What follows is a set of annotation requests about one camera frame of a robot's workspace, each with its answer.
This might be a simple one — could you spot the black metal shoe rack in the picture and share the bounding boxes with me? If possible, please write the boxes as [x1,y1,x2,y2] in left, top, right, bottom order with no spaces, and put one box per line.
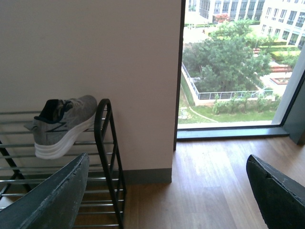
[0,99,127,229]

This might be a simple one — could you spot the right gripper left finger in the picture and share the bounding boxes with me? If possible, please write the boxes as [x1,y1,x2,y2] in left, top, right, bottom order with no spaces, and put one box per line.
[0,153,89,229]

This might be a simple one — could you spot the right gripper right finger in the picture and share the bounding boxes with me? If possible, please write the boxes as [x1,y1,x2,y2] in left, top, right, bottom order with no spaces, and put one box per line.
[246,155,305,229]

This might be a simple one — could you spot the grey sneaker white sole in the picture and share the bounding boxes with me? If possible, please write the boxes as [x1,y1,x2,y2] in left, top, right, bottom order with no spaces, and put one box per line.
[24,95,97,160]

